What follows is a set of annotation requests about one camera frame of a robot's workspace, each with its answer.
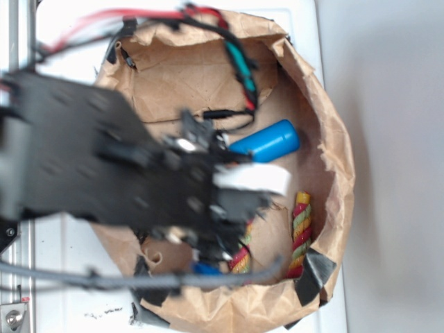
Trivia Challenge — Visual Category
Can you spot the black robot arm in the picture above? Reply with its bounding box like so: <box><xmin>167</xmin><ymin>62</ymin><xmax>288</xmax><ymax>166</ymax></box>
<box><xmin>1</xmin><ymin>71</ymin><xmax>291</xmax><ymax>262</ymax></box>

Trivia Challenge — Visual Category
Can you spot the black mounting plate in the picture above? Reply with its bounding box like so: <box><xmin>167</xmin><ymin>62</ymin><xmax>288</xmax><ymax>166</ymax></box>
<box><xmin>0</xmin><ymin>217</ymin><xmax>20</xmax><ymax>254</ymax></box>

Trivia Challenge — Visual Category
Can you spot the blue plastic bottle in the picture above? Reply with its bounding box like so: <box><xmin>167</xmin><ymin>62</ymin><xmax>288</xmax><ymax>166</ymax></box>
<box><xmin>229</xmin><ymin>119</ymin><xmax>300</xmax><ymax>163</ymax></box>

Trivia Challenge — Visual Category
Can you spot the brown paper bag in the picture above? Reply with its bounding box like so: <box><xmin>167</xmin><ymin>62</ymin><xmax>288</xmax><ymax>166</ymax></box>
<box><xmin>96</xmin><ymin>11</ymin><xmax>355</xmax><ymax>332</ymax></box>

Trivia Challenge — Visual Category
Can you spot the aluminium frame rail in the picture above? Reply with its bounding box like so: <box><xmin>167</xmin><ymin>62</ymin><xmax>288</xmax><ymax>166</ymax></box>
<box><xmin>1</xmin><ymin>1</ymin><xmax>37</xmax><ymax>332</ymax></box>

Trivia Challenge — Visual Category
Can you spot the silver corner bracket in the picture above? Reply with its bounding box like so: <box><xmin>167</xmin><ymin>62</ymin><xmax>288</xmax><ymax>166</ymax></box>
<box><xmin>1</xmin><ymin>302</ymin><xmax>30</xmax><ymax>333</ymax></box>

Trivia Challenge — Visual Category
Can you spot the multicolour twisted rope right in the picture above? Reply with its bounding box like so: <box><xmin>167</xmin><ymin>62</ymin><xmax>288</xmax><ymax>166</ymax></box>
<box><xmin>286</xmin><ymin>190</ymin><xmax>314</xmax><ymax>280</ymax></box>

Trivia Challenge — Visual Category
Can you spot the red black green wire bundle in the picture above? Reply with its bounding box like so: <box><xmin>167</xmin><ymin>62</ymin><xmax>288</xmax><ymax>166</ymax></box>
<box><xmin>34</xmin><ymin>2</ymin><xmax>261</xmax><ymax>135</ymax></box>

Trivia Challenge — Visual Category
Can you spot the grey braided cable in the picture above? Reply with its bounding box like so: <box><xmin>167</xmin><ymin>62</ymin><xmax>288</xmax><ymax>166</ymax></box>
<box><xmin>0</xmin><ymin>255</ymin><xmax>284</xmax><ymax>289</ymax></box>

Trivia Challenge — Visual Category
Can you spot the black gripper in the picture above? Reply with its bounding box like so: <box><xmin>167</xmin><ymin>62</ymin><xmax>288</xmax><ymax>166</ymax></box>
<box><xmin>148</xmin><ymin>109</ymin><xmax>291</xmax><ymax>264</ymax></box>

